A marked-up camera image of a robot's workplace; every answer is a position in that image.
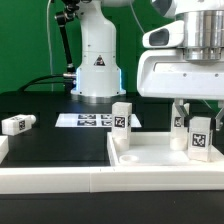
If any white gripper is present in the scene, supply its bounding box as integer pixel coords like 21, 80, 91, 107
137, 49, 224, 131

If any white square table top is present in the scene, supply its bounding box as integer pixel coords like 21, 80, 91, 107
107, 132, 224, 166

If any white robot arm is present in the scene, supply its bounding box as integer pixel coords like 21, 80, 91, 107
73, 0, 224, 129

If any white U-shaped obstacle fence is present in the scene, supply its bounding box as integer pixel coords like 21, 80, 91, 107
0, 134, 224, 195

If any white marker base plate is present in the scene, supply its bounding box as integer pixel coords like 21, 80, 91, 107
54, 113, 142, 129

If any black cable bundle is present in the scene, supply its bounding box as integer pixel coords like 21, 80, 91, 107
17, 73, 77, 93

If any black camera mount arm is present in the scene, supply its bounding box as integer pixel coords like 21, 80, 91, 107
54, 0, 81, 79

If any white cable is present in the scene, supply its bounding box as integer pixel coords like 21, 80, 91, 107
46, 0, 55, 92

